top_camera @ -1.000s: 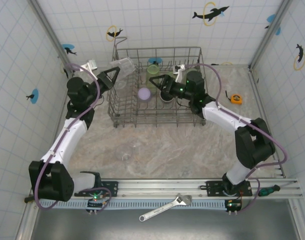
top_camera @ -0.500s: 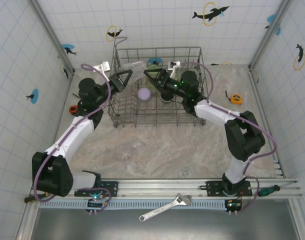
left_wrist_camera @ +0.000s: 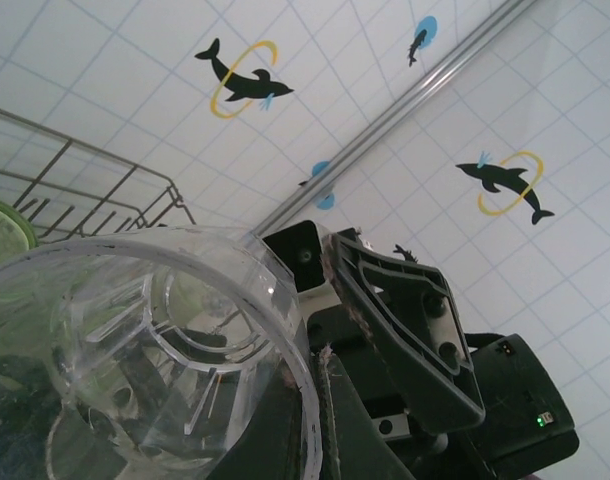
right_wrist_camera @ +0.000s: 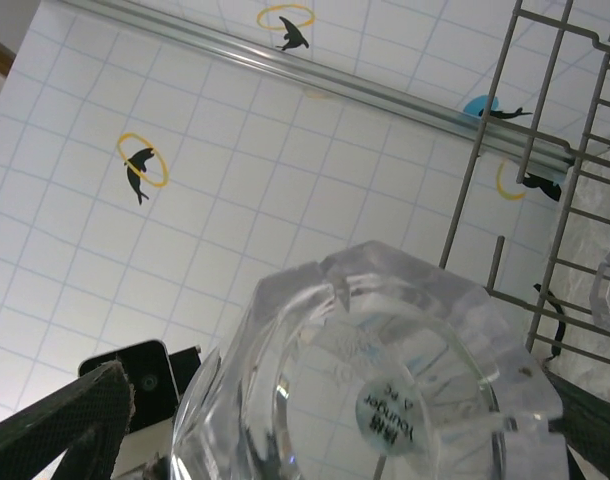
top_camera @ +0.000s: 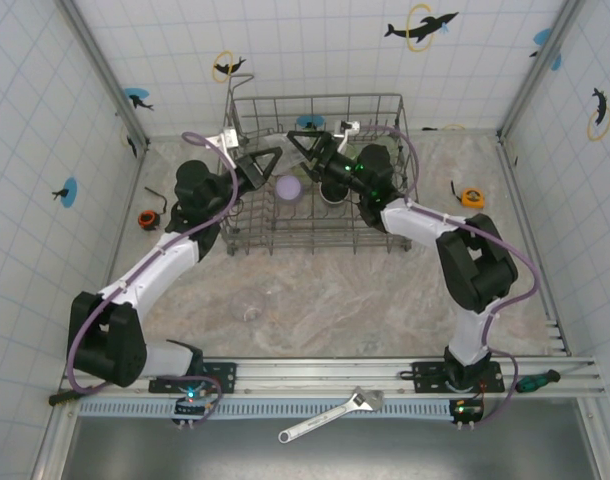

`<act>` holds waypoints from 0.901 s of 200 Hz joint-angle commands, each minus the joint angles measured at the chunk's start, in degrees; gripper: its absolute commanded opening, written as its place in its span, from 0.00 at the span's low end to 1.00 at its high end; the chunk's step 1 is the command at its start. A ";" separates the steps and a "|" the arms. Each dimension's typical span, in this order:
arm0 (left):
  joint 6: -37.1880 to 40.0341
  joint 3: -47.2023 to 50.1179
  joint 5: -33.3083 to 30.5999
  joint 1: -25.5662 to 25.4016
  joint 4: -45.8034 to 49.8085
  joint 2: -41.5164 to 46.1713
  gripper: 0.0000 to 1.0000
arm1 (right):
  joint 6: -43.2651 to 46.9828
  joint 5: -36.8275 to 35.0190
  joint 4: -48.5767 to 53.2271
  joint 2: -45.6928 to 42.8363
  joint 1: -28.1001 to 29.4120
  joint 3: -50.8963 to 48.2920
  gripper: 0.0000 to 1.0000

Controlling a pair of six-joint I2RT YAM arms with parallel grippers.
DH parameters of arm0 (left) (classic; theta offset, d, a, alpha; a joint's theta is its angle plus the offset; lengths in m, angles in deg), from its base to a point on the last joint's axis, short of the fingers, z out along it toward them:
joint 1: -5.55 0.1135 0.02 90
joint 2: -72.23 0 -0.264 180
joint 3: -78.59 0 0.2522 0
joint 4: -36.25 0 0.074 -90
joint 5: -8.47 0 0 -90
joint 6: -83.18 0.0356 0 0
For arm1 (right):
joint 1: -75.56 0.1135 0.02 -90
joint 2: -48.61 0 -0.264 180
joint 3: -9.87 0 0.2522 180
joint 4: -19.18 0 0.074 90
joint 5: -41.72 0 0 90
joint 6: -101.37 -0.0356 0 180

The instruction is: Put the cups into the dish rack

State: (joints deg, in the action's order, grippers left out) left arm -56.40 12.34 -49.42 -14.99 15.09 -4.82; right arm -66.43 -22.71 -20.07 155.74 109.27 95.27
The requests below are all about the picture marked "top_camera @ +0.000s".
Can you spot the purple plastic cup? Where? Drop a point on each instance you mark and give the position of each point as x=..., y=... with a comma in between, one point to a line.
x=289, y=189

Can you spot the black mug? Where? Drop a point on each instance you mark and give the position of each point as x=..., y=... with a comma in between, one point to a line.
x=332, y=195

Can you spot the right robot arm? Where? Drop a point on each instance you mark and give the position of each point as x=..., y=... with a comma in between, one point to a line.
x=477, y=265

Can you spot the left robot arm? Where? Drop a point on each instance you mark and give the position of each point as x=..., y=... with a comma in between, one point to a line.
x=150, y=265

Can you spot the yellow tape measure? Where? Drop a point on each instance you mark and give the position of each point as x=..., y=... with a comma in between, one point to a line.
x=474, y=198

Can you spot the blue disc shark sticker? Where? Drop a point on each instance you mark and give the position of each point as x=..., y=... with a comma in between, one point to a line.
x=135, y=95

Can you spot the blue disc diver sticker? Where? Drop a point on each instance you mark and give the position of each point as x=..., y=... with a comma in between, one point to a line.
x=70, y=192

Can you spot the blue splash sticker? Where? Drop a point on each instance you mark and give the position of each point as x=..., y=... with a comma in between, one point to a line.
x=542, y=36

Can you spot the steel adjustable wrench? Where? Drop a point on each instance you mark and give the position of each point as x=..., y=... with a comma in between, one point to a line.
x=330, y=416

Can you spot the grey steel sheet panel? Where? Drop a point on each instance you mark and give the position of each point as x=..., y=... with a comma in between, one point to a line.
x=385, y=460

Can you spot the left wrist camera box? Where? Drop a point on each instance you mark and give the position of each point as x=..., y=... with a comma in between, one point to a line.
x=229, y=140

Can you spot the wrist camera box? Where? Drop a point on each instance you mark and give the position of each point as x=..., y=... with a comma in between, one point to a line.
x=347, y=127
x=229, y=140

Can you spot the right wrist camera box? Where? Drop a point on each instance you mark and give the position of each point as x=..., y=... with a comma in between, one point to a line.
x=347, y=127

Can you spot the aluminium side rail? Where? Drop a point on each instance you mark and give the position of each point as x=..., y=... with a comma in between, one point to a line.
x=131, y=200
x=524, y=200

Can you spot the aluminium frame post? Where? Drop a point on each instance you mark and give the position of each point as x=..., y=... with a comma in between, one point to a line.
x=540, y=70
x=105, y=75

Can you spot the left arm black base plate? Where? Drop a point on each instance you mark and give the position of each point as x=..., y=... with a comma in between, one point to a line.
x=225, y=375

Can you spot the aluminium mounting rail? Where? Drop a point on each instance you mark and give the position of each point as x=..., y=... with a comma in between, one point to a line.
x=310, y=372

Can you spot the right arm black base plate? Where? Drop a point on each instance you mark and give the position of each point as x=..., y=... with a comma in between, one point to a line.
x=425, y=377

